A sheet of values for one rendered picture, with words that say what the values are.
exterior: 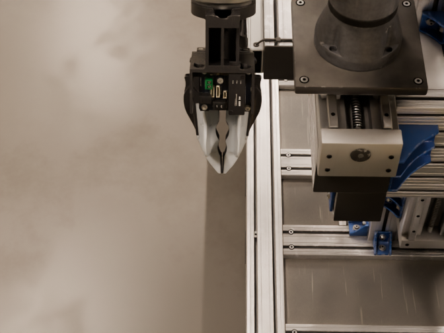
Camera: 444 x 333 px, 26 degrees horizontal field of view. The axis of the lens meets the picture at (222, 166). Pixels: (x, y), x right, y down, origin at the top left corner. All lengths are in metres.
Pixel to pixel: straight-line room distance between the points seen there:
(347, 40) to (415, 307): 0.92
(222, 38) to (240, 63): 0.04
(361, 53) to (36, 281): 1.32
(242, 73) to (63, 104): 2.01
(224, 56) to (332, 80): 0.59
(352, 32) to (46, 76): 1.66
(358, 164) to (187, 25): 1.67
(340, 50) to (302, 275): 0.87
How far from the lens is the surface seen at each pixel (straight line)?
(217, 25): 1.02
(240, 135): 1.10
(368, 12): 1.58
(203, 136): 1.09
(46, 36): 3.24
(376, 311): 2.34
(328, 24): 1.64
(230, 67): 1.03
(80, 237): 2.70
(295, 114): 2.68
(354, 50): 1.62
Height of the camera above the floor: 2.21
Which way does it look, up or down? 52 degrees down
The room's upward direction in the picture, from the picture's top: straight up
